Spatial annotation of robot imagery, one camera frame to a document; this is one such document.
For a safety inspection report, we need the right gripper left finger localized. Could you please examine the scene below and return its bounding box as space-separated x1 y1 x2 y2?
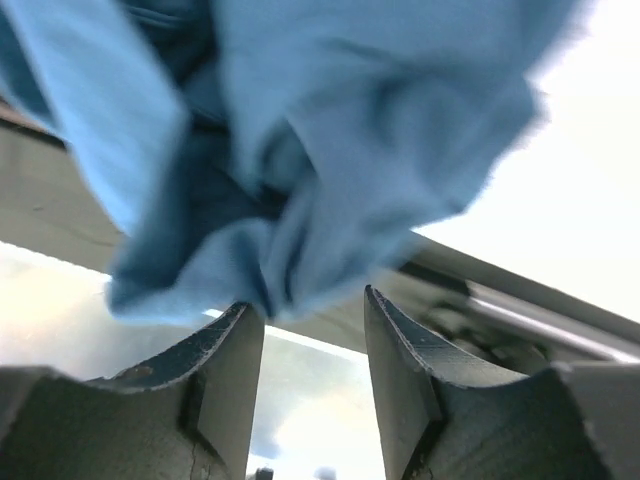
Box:
1 304 264 480

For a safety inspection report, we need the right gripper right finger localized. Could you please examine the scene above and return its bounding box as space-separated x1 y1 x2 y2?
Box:
364 288 639 479

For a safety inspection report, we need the blue t shirt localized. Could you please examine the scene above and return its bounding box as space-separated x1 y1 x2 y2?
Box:
1 1 576 325

